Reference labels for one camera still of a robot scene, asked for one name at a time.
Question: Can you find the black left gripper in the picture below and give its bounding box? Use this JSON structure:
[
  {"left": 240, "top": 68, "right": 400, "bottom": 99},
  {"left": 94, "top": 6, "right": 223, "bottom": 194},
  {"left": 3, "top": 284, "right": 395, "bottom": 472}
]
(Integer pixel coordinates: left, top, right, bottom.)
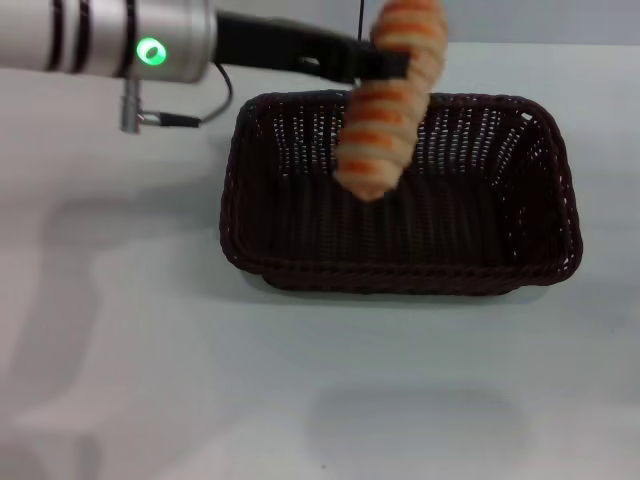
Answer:
[{"left": 215, "top": 10, "right": 411, "bottom": 84}]

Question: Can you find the orange striped bread loaf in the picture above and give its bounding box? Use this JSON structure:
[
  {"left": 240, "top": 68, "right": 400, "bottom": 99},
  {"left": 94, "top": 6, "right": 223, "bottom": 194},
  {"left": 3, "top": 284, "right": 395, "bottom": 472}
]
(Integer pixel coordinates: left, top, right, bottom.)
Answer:
[{"left": 332, "top": 0, "right": 449, "bottom": 204}]

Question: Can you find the dark brown wicker basket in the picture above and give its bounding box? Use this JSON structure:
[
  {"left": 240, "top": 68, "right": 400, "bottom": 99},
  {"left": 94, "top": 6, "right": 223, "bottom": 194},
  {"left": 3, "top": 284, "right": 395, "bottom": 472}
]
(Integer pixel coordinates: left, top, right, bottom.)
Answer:
[{"left": 219, "top": 89, "right": 585, "bottom": 296}]

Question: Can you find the grey left arm cable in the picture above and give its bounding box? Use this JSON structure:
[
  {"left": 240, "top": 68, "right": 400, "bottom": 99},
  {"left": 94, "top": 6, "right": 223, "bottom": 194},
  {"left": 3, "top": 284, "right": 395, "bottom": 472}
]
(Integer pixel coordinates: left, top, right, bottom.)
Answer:
[{"left": 119, "top": 62, "right": 234, "bottom": 135}]

